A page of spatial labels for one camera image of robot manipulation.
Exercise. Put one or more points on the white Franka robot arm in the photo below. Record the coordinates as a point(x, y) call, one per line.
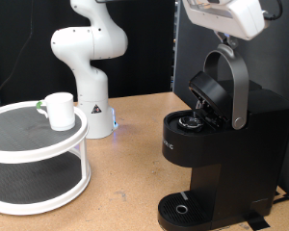
point(86, 48)

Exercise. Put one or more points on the black tape strip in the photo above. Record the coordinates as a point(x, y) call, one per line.
point(258, 221)
point(284, 199)

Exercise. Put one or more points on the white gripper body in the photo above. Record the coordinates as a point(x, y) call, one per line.
point(234, 19)

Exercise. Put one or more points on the black Keurig drip tray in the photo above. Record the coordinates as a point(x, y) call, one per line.
point(170, 208)

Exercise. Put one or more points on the white plastic mug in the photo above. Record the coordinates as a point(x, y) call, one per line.
point(61, 110)

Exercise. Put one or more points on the white two-tier turntable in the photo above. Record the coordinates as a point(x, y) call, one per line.
point(38, 154)

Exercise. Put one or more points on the black Keurig coffee machine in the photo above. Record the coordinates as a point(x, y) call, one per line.
point(241, 160)

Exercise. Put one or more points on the black reusable coffee pod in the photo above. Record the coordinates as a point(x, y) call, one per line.
point(191, 122)

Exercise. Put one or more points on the metallic gripper finger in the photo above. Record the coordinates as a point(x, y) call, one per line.
point(232, 42)

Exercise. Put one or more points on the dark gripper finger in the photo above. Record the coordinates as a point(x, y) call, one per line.
point(220, 36)

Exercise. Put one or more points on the grey metal frame post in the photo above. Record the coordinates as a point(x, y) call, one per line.
point(176, 48)

